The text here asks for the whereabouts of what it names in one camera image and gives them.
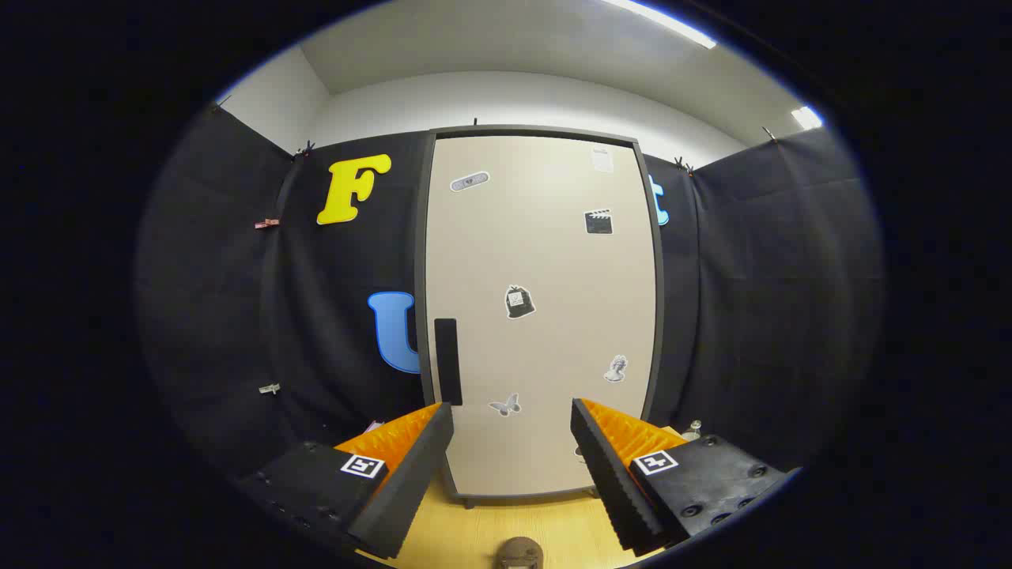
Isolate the fuzzy brown shoe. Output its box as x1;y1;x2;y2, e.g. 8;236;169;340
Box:
497;537;545;569

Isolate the black door handle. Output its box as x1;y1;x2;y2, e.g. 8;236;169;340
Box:
434;318;463;406

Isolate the long ceiling light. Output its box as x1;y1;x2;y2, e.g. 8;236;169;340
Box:
607;0;717;50

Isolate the black backdrop cloth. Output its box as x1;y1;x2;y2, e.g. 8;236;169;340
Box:
134;103;885;484

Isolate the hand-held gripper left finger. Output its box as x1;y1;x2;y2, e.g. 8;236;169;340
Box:
237;401;455;560

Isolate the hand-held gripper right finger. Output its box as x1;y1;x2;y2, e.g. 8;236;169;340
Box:
571;398;791;556

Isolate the grey shoe cabinet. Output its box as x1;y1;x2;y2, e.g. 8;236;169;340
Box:
414;124;667;508

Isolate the beige shoe cabinet door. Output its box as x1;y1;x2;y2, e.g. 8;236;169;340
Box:
425;135;659;499

